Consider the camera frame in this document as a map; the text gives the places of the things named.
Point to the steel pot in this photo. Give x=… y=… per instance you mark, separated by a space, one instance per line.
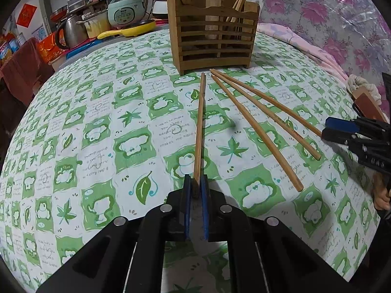
x=96 y=26

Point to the pink floral cloth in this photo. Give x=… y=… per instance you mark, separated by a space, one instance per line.
x=293 y=41

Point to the green white printed tablecloth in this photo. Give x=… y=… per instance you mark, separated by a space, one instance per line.
x=122 y=113

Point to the yellow frying pan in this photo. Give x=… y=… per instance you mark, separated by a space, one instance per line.
x=134 y=30

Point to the person's right hand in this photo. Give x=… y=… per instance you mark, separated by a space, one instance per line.
x=381 y=195

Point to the light green rice cooker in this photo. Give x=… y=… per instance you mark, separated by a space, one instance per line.
x=126 y=12

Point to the white electric hot pot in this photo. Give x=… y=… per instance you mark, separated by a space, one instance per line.
x=160 y=9

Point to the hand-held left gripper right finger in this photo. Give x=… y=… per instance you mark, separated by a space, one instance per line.
x=205 y=207

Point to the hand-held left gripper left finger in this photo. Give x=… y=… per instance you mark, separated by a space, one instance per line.
x=187 y=207

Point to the steel kettle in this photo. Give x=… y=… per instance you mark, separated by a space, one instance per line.
x=74 y=32

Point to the red paper decoration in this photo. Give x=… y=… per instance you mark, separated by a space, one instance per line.
x=27 y=15

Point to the dark red cloth cover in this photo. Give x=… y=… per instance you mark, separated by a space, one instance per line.
x=18 y=67

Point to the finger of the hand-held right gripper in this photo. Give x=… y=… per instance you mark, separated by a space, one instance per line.
x=339 y=137
x=339 y=123

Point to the brown wooden chair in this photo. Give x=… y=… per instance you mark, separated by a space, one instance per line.
x=368 y=103

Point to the red patterned box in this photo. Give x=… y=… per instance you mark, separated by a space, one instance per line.
x=49 y=48

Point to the wooden slatted utensil holder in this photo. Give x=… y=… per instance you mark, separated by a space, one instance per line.
x=213 y=52

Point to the floral foil sheet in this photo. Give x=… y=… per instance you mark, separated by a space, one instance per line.
x=330 y=12

